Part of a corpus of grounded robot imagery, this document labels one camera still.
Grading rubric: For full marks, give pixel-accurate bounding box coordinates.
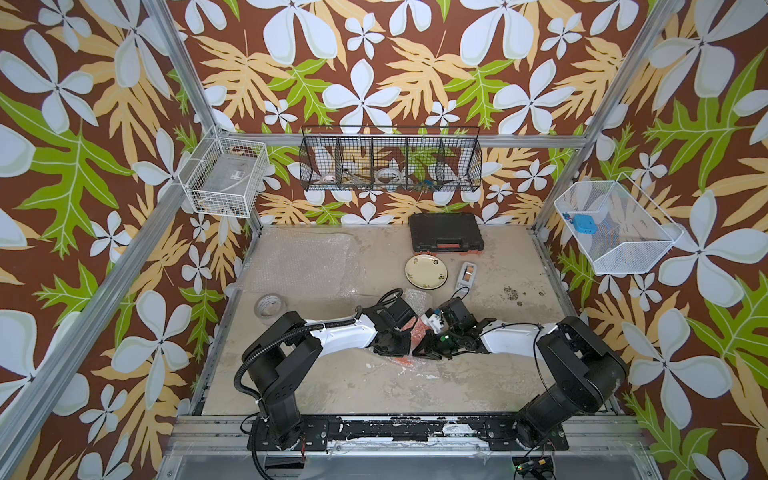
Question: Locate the white wire basket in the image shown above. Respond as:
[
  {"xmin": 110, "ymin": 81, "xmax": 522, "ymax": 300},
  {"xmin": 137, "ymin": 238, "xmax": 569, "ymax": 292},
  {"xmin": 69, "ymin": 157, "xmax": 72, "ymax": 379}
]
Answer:
[
  {"xmin": 555, "ymin": 174, "xmax": 684, "ymax": 276},
  {"xmin": 179, "ymin": 128, "xmax": 270, "ymax": 219}
]

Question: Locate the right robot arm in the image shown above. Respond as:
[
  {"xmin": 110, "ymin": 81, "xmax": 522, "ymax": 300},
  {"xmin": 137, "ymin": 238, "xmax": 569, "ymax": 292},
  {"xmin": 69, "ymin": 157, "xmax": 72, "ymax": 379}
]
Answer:
[{"xmin": 412, "ymin": 298, "xmax": 629, "ymax": 448}]

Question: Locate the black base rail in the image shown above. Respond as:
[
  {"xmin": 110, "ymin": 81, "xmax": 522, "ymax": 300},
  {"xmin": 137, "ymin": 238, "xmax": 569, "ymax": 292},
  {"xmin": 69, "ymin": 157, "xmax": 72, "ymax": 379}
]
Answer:
[{"xmin": 247, "ymin": 412, "xmax": 531, "ymax": 452}]

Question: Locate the black tool case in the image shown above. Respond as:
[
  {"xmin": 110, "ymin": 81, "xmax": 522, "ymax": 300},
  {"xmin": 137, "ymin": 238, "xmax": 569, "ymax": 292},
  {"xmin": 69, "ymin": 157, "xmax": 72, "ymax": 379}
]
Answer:
[{"xmin": 408, "ymin": 213, "xmax": 485, "ymax": 253}]

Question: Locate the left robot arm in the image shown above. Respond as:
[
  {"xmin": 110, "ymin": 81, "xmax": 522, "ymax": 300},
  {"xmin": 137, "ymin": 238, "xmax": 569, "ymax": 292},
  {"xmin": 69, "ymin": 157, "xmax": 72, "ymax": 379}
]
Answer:
[{"xmin": 233, "ymin": 289, "xmax": 415, "ymax": 449}]

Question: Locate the clear bubble wrap sheet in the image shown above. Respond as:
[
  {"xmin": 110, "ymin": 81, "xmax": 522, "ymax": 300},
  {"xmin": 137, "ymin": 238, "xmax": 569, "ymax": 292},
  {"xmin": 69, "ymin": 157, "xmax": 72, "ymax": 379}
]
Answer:
[{"xmin": 394, "ymin": 289, "xmax": 433, "ymax": 367}]

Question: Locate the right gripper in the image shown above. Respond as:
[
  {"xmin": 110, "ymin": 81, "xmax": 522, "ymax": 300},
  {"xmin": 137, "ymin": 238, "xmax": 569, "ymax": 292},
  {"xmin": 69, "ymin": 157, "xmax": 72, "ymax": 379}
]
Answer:
[{"xmin": 410, "ymin": 327, "xmax": 462, "ymax": 360}]

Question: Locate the orange plastic plate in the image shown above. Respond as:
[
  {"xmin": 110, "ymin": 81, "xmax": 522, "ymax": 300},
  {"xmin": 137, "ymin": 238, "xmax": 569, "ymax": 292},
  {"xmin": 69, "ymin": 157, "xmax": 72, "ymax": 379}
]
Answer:
[{"xmin": 403, "ymin": 318, "xmax": 429, "ymax": 370}]

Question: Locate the blue small object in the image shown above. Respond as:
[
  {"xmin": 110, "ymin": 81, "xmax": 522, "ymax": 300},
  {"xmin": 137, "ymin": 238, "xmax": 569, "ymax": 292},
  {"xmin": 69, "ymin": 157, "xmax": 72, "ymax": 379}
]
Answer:
[{"xmin": 571, "ymin": 214, "xmax": 598, "ymax": 235}]

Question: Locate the white wire basket right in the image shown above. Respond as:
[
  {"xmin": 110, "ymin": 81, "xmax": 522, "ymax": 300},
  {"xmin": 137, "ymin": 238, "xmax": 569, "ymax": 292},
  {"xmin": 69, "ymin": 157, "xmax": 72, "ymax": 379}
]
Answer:
[{"xmin": 555, "ymin": 174, "xmax": 684, "ymax": 276}]

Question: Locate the black wire basket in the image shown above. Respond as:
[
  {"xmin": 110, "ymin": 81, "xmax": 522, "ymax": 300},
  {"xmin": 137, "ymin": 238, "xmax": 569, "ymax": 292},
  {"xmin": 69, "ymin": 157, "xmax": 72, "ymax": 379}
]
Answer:
[{"xmin": 298, "ymin": 125, "xmax": 483, "ymax": 192}]

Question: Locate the cream dinner plate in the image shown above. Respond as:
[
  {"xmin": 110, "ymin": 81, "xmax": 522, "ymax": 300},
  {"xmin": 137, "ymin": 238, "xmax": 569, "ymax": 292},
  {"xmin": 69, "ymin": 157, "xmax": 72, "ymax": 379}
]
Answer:
[{"xmin": 404, "ymin": 254, "xmax": 448, "ymax": 290}]

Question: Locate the grey tape dispenser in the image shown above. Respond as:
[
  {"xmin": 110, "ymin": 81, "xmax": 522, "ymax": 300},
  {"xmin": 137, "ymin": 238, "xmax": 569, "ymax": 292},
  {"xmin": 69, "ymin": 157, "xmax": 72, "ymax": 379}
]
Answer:
[{"xmin": 455, "ymin": 262, "xmax": 478, "ymax": 294}]

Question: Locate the white wire basket left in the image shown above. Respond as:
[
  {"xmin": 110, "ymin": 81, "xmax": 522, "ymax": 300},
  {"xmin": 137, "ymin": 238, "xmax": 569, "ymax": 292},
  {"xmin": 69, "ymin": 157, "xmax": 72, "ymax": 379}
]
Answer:
[{"xmin": 179, "ymin": 128, "xmax": 270, "ymax": 219}]

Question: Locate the clear tape roll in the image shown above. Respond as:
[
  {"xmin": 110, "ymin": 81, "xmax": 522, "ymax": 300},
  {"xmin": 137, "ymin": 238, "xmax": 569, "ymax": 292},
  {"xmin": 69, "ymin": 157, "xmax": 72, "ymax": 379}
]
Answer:
[{"xmin": 253, "ymin": 293, "xmax": 287, "ymax": 326}]

